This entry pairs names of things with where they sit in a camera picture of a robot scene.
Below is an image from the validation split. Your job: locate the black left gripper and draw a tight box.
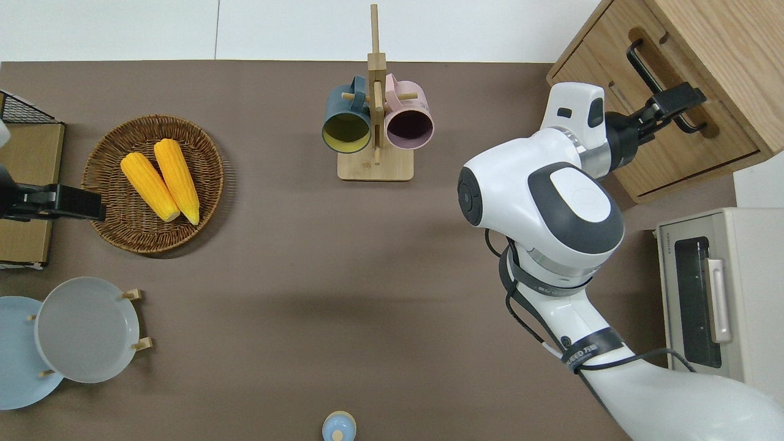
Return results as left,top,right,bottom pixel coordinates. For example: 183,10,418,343
0,164,106,221

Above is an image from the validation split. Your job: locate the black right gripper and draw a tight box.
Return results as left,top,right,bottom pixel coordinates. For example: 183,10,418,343
603,84,706,178

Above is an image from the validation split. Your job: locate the brown wicker basket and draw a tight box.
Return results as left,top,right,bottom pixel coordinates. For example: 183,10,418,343
81,115,225,255

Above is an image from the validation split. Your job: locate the yellow corn cob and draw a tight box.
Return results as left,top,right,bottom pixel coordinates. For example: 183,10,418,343
120,152,181,222
154,138,201,226

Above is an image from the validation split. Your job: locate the light wooden cabinet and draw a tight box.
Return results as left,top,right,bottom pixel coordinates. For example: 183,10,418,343
547,0,784,204

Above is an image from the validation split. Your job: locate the wooden plate rack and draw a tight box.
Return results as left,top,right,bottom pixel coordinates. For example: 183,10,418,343
27,288,153,378

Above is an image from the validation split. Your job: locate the grey plate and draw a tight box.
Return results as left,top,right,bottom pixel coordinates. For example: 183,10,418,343
34,277,140,384

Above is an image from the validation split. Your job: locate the light blue plate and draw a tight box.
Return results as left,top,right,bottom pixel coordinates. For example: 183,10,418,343
0,296,65,410

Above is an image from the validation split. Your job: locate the brown table mat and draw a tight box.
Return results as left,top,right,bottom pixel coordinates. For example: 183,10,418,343
0,60,739,441

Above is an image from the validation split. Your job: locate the white toaster oven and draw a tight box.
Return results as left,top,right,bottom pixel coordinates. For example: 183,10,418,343
654,207,784,410

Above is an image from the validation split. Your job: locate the pink mug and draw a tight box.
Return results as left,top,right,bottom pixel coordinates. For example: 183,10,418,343
383,73,435,151

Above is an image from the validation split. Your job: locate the dark blue mug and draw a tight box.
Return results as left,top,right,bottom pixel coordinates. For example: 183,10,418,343
322,75,373,154

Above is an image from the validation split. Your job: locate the wooden mug tree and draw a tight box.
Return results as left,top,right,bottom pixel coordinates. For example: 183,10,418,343
337,3,415,182

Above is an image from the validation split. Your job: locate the black wire wooden shelf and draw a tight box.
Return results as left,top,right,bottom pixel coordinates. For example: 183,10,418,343
0,91,66,270

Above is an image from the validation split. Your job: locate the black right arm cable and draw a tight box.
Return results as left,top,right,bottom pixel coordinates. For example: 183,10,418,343
485,228,697,393

